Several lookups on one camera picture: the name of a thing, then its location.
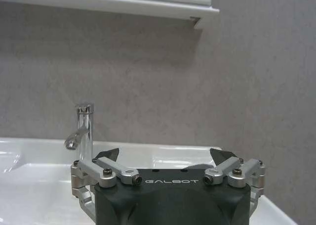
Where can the white ceramic washbasin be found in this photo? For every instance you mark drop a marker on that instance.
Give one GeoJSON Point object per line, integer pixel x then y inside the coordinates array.
{"type": "Point", "coordinates": [44, 170]}

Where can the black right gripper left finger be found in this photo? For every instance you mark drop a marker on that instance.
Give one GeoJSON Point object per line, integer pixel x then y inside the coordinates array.
{"type": "Point", "coordinates": [103, 166]}

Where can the chrome basin faucet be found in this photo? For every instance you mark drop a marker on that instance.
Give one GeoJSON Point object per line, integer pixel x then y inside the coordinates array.
{"type": "Point", "coordinates": [82, 131]}

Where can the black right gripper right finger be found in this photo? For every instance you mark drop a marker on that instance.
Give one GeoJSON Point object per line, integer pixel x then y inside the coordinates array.
{"type": "Point", "coordinates": [229, 166]}

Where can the white wall cabinet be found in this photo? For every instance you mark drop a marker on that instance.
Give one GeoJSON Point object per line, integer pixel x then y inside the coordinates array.
{"type": "Point", "coordinates": [111, 0]}

